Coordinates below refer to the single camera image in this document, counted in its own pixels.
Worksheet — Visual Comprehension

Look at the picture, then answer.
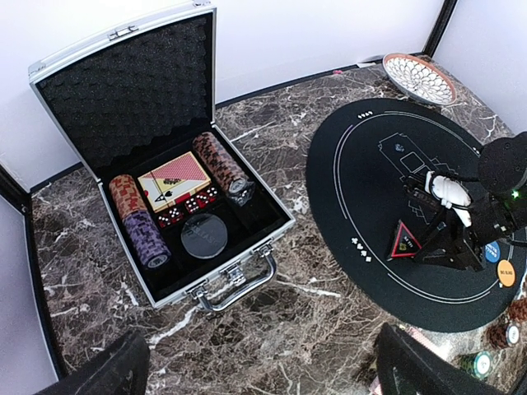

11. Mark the red dice row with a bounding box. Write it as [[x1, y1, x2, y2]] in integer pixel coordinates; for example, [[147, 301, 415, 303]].
[[156, 186, 219, 229]]

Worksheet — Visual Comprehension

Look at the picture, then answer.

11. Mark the blue small blind button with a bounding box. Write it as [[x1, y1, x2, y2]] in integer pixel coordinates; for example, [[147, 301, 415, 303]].
[[485, 241, 501, 263]]

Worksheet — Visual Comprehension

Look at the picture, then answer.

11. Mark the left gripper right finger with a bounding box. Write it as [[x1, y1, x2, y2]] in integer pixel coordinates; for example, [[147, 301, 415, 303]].
[[376, 323, 501, 394]]

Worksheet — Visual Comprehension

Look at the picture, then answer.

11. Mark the green poker chip stack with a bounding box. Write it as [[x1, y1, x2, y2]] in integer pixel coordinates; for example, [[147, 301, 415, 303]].
[[459, 351, 492, 379]]

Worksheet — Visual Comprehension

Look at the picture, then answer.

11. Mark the aluminium poker chip case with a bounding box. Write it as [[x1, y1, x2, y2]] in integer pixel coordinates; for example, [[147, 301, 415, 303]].
[[29, 1, 295, 312]]

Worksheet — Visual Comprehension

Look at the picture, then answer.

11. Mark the red-gold 5 chip stack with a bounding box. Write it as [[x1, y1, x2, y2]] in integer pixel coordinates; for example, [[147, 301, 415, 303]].
[[507, 298, 527, 323]]

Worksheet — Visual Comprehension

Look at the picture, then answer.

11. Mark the boxed card deck in case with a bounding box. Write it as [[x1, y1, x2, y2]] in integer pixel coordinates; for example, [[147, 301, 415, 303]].
[[138, 151, 211, 212]]

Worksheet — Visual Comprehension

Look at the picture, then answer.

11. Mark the red triangular all-in marker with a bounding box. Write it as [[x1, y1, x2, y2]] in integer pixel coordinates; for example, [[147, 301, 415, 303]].
[[386, 220, 422, 261]]

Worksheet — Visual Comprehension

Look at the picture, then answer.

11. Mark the right black frame post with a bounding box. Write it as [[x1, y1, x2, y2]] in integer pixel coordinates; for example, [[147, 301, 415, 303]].
[[422, 0, 458, 58]]

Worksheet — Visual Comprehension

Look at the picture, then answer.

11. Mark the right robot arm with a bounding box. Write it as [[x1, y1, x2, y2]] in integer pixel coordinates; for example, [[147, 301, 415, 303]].
[[389, 132, 526, 272]]

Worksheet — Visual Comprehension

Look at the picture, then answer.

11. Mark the black round poker mat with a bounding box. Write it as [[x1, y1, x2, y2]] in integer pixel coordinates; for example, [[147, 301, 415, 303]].
[[306, 99, 526, 332]]

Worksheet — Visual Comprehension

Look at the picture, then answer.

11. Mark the brown chip row in case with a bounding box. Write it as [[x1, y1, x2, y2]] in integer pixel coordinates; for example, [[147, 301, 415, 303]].
[[193, 132, 255, 207]]

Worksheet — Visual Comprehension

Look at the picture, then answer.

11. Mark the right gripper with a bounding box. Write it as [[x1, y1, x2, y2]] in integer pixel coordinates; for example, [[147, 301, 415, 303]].
[[403, 171, 526, 272]]

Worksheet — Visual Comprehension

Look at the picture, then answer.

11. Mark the patterned ceramic plate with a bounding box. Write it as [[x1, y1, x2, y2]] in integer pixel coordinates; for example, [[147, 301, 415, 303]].
[[382, 53, 456, 105]]

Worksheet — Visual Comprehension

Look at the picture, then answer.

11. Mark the clear dealer button in case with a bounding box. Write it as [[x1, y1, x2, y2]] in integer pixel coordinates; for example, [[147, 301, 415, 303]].
[[180, 213, 228, 259]]

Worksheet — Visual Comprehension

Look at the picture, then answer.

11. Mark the black-red 100 chip stack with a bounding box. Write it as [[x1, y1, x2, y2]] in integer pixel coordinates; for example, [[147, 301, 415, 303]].
[[487, 323, 520, 350]]

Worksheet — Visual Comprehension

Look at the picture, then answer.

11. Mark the red card deck on table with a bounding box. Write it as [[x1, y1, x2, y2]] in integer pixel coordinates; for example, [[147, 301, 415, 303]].
[[369, 324, 442, 395]]

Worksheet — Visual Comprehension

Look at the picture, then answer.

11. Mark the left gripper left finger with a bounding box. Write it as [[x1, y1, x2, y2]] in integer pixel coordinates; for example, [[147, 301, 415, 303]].
[[40, 331, 150, 394]]

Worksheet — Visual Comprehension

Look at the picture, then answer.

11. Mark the purple chip row in case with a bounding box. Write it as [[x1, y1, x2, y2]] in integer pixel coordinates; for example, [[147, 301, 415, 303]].
[[124, 211, 171, 269]]

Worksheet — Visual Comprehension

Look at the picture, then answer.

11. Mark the orange chip row in case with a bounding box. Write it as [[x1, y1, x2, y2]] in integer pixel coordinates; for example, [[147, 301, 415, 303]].
[[109, 174, 147, 220]]

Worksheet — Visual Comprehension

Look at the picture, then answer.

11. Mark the orange big blind button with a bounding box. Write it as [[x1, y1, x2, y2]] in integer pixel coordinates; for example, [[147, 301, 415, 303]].
[[497, 259, 516, 288]]

